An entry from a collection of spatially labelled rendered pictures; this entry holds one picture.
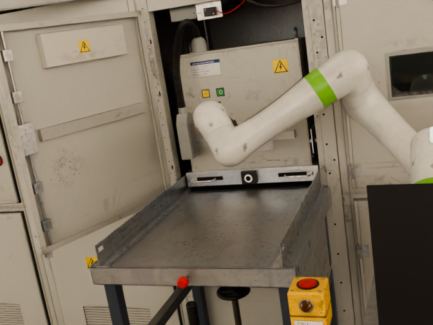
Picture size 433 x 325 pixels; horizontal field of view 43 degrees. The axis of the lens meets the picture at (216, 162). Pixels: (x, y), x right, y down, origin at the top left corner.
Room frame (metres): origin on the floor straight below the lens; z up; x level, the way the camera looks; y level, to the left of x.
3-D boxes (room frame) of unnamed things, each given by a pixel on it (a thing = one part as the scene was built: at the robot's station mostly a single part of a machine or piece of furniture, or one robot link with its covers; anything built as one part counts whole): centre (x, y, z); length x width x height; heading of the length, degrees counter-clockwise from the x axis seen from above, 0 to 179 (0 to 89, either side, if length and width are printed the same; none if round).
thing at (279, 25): (2.44, -0.25, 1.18); 0.78 x 0.69 x 0.79; 159
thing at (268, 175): (2.13, -0.13, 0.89); 0.54 x 0.05 x 0.06; 69
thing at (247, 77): (2.11, -0.12, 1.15); 0.48 x 0.01 x 0.48; 69
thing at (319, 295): (1.13, -0.16, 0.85); 0.08 x 0.08 x 0.10; 69
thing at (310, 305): (1.08, -0.14, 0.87); 0.03 x 0.01 x 0.03; 69
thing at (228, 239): (1.76, 0.01, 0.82); 0.68 x 0.62 x 0.06; 159
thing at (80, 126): (1.99, 0.42, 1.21); 0.63 x 0.07 x 0.74; 138
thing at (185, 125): (2.12, 0.10, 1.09); 0.08 x 0.05 x 0.17; 159
